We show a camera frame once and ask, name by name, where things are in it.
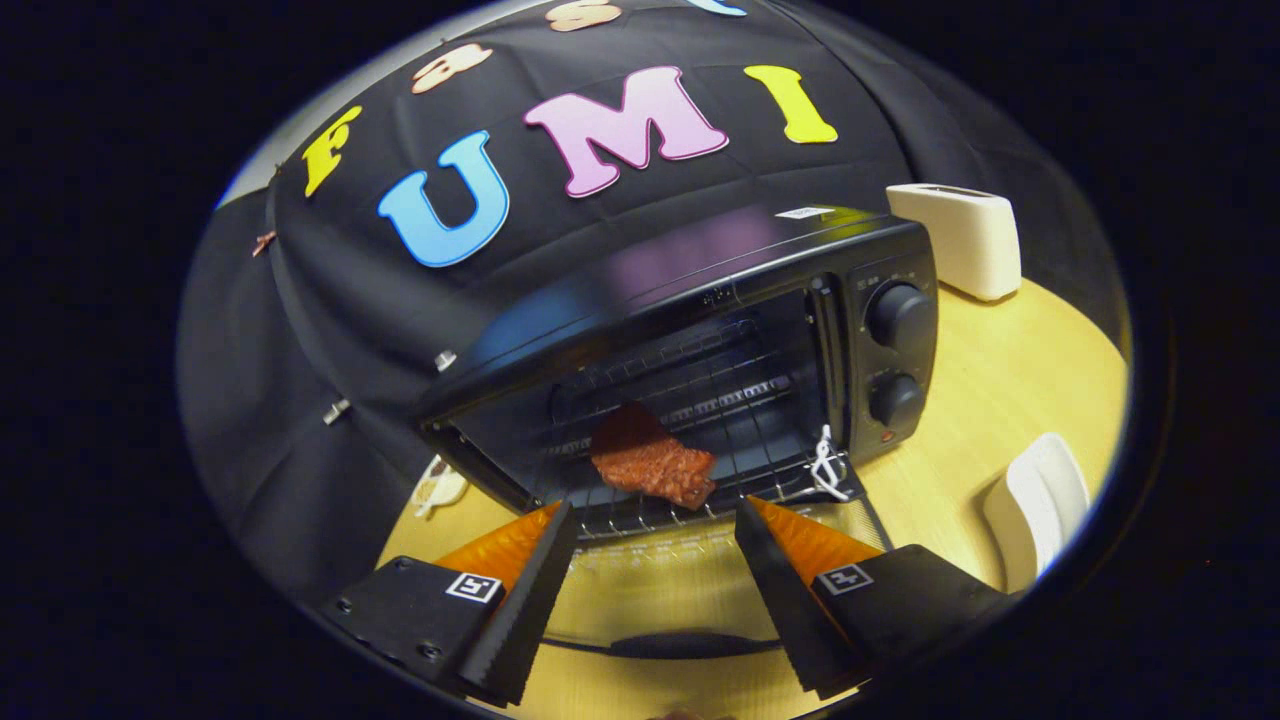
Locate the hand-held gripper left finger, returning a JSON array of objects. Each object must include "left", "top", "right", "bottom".
[{"left": 320, "top": 500, "right": 579, "bottom": 706}]

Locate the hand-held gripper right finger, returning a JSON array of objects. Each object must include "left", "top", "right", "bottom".
[{"left": 735, "top": 495, "right": 1021, "bottom": 701}]

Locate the red meat slice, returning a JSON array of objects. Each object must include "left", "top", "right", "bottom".
[{"left": 590, "top": 402, "right": 718, "bottom": 511}]

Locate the black toaster oven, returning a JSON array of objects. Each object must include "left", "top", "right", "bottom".
[{"left": 415, "top": 205, "right": 941, "bottom": 661}]

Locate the white pop-up toaster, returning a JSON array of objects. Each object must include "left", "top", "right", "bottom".
[{"left": 886, "top": 184, "right": 1023, "bottom": 303}]

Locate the white divided sauce plate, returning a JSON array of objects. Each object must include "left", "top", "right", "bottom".
[{"left": 412, "top": 455, "right": 469, "bottom": 519}]

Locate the small white ridged tray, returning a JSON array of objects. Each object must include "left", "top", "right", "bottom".
[{"left": 983, "top": 432, "right": 1091, "bottom": 596}]

